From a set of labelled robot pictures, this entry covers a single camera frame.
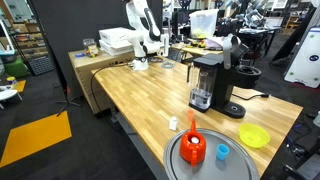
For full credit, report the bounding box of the white cardboard box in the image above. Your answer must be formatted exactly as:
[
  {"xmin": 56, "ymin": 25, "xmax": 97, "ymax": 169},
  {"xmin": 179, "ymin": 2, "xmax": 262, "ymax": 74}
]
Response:
[
  {"xmin": 99, "ymin": 39, "xmax": 134, "ymax": 57},
  {"xmin": 98, "ymin": 27, "xmax": 134, "ymax": 45}
]

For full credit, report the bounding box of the round grey metal tray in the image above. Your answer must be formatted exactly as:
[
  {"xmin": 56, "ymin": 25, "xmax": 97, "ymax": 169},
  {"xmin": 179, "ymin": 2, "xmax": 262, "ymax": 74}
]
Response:
[{"xmin": 163, "ymin": 128, "xmax": 260, "ymax": 180}]

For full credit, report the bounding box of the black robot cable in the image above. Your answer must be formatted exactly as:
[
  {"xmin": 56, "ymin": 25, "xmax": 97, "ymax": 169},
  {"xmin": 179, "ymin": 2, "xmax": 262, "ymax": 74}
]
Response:
[{"xmin": 90, "ymin": 63, "xmax": 133, "ymax": 116}]

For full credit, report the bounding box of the black work table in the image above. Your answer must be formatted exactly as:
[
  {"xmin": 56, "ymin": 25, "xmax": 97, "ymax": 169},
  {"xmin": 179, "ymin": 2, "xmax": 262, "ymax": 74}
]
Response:
[{"xmin": 238, "ymin": 26, "xmax": 283, "ymax": 61}]

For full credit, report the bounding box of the dark cable coil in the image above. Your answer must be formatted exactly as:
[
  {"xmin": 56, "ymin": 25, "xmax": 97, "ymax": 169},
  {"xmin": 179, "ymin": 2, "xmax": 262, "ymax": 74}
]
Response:
[{"xmin": 148, "ymin": 55, "xmax": 164, "ymax": 64}]

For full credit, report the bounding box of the small blue plastic cup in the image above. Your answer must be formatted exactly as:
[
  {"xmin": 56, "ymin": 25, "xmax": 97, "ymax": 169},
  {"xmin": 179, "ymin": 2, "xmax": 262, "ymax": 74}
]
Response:
[{"xmin": 215, "ymin": 143, "xmax": 230, "ymax": 161}]

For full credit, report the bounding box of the orange-red toy teapot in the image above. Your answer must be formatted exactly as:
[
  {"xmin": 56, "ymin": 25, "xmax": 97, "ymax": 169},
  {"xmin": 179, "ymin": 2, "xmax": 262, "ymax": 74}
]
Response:
[{"xmin": 179, "ymin": 119, "xmax": 208, "ymax": 168}]

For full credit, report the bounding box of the black perforated crate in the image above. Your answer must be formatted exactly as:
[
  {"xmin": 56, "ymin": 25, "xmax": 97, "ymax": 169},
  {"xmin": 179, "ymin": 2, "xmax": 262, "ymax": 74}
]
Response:
[{"xmin": 27, "ymin": 54, "xmax": 56, "ymax": 77}]

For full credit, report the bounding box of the clear plastic storage container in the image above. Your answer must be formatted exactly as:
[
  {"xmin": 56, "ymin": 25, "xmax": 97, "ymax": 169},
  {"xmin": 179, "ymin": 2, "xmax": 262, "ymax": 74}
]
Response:
[{"xmin": 188, "ymin": 8, "xmax": 220, "ymax": 40}]

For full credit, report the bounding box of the large orange floor mat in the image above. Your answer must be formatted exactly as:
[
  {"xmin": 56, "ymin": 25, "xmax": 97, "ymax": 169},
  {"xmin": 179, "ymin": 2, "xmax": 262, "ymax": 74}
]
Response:
[{"xmin": 0, "ymin": 110, "xmax": 73, "ymax": 169}]

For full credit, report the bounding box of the grey cable coil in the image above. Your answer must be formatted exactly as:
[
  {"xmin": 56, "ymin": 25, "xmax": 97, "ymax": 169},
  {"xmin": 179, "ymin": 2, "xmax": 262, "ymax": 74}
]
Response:
[{"xmin": 161, "ymin": 61, "xmax": 176, "ymax": 70}]

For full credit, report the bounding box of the black power cable with plug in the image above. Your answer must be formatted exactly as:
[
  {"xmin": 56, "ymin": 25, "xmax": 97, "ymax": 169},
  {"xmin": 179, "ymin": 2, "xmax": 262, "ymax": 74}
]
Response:
[{"xmin": 232, "ymin": 92, "xmax": 271, "ymax": 101}]

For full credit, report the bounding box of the brown cardboard cabinet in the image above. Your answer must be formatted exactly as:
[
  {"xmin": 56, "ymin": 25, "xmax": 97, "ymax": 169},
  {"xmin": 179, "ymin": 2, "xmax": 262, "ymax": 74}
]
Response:
[{"xmin": 68, "ymin": 49, "xmax": 136, "ymax": 116}]

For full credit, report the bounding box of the small white bottle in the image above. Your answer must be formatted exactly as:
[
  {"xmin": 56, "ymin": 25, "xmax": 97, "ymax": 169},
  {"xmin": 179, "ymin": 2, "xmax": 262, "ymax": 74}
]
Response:
[{"xmin": 168, "ymin": 116, "xmax": 179, "ymax": 132}]

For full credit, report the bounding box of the small orange floor mat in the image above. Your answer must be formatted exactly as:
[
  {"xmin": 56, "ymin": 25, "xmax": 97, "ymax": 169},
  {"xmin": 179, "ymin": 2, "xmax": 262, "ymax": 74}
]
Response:
[{"xmin": 13, "ymin": 79, "xmax": 27, "ymax": 94}]

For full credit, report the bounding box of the wooden desk with white legs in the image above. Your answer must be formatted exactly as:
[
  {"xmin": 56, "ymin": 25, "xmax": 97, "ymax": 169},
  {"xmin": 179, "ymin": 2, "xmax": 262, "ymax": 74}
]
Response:
[{"xmin": 171, "ymin": 41, "xmax": 224, "ymax": 58}]

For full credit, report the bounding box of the white round side table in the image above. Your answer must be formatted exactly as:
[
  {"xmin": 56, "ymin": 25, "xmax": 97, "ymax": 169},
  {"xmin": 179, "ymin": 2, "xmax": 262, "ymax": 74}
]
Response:
[{"xmin": 0, "ymin": 84, "xmax": 24, "ymax": 109}]

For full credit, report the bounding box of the white panel with blue logo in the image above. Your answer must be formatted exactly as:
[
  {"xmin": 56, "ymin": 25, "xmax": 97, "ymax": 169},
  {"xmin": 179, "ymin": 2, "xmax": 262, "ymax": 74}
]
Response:
[{"xmin": 283, "ymin": 26, "xmax": 320, "ymax": 89}]

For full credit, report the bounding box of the black backdrop panel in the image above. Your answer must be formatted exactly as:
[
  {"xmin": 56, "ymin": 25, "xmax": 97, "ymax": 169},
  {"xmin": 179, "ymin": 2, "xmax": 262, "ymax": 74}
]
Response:
[{"xmin": 28, "ymin": 0, "xmax": 164, "ymax": 101}]

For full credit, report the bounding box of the black tripod stand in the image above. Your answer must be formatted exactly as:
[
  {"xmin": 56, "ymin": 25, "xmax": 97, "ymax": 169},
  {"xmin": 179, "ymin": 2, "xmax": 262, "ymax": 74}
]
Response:
[{"xmin": 54, "ymin": 84, "xmax": 83, "ymax": 118}]

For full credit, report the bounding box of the green beanbag seat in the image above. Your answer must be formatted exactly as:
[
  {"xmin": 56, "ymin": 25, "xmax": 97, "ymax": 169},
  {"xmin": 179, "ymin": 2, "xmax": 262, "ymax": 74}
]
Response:
[{"xmin": 3, "ymin": 57, "xmax": 30, "ymax": 79}]

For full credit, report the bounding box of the clear jar with colourful items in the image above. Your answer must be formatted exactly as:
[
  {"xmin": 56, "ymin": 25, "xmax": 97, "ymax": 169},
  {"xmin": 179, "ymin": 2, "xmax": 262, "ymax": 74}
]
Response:
[{"xmin": 82, "ymin": 38, "xmax": 100, "ymax": 58}]

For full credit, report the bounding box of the yellow plastic bowl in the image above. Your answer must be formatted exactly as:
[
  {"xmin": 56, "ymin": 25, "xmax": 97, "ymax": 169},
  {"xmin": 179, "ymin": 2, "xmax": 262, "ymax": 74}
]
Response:
[{"xmin": 238, "ymin": 123, "xmax": 271, "ymax": 149}]

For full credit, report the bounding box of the black coffee machine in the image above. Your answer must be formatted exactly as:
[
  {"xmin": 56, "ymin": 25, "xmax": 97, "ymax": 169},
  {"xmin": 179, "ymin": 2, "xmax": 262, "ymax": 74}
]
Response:
[{"xmin": 186, "ymin": 33, "xmax": 263, "ymax": 119}]

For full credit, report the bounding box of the wooden storage shelf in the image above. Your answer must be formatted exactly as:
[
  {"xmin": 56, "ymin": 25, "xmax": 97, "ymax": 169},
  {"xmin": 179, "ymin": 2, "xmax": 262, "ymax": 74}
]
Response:
[{"xmin": 9, "ymin": 21, "xmax": 49, "ymax": 59}]

